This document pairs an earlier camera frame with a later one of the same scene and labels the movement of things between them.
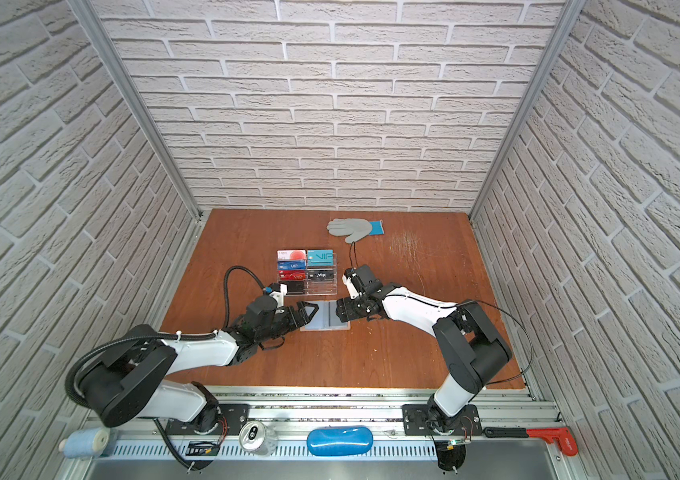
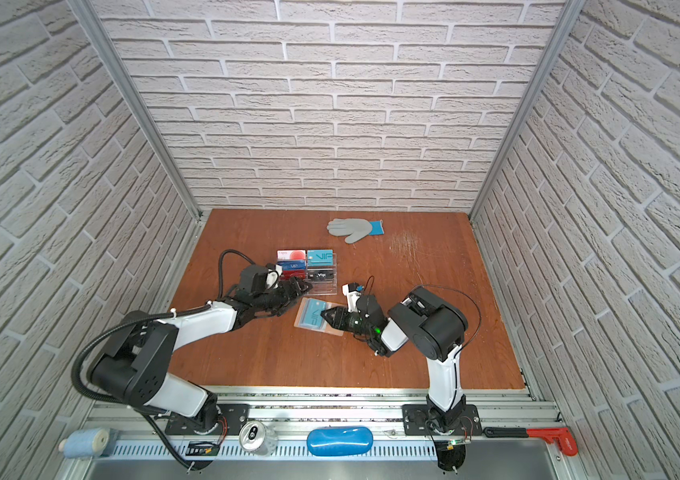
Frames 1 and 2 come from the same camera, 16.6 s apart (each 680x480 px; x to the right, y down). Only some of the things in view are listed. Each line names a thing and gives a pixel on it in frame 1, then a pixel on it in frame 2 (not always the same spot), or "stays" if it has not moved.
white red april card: [291, 255] stays
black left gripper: [300, 318] -> [291, 294]
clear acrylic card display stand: [308, 272] stays
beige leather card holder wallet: [326, 317] stays
